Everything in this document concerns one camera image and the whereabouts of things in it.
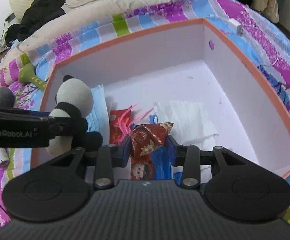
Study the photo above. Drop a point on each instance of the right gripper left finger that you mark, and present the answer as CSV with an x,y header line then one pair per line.
x,y
105,160

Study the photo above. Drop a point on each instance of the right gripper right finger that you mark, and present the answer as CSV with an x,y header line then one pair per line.
x,y
190,159

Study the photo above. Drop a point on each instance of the white paper towel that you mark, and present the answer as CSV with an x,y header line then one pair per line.
x,y
192,124

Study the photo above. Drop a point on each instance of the blue snack packet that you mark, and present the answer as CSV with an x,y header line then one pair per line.
x,y
154,166

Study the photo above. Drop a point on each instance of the blue face mask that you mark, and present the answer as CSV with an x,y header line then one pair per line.
x,y
98,120

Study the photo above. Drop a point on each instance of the pink feather ring toy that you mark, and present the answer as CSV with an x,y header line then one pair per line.
x,y
132,119

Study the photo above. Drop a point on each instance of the dark red patterned sachet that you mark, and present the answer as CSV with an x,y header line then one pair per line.
x,y
147,138

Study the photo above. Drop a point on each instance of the small panda plush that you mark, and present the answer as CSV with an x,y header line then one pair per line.
x,y
74,101

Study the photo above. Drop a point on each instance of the red foil snack packet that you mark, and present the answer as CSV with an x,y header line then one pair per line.
x,y
113,118

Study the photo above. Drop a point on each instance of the grey white penguin plush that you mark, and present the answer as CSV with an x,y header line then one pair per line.
x,y
7,98

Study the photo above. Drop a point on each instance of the colourful striped bedsheet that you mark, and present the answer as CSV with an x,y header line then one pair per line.
x,y
260,40

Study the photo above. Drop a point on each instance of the green plush massage stick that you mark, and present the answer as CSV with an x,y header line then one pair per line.
x,y
27,75

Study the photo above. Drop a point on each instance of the orange cardboard box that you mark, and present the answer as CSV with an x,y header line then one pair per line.
x,y
190,60

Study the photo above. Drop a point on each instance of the black clothes pile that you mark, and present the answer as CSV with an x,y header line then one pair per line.
x,y
37,15

